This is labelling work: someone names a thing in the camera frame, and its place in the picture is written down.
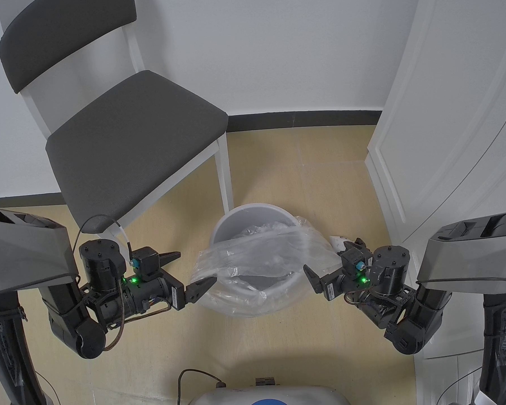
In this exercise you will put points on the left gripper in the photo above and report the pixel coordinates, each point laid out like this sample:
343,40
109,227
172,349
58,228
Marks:
151,293

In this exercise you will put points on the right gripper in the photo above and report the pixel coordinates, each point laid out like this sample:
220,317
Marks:
333,285

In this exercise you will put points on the clear plastic bag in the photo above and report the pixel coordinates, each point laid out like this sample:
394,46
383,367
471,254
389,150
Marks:
312,247

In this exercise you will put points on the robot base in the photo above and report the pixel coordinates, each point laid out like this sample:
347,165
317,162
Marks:
265,395

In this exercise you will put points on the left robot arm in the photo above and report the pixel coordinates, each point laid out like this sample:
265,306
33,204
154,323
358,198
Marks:
21,243

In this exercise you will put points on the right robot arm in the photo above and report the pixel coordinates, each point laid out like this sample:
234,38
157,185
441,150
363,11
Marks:
468,251

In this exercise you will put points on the white trash bin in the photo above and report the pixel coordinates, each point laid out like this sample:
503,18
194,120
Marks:
253,213

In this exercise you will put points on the white chair with grey cushions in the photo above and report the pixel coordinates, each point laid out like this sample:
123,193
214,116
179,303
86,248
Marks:
130,133

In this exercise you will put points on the white wardrobe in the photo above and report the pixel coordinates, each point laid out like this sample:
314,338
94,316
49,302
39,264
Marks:
447,99

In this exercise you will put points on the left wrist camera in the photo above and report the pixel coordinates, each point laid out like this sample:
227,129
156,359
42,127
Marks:
145,260

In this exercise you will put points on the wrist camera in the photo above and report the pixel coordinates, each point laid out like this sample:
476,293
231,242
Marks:
354,259
145,260

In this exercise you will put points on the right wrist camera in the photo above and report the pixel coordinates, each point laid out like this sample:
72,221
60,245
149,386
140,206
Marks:
354,259

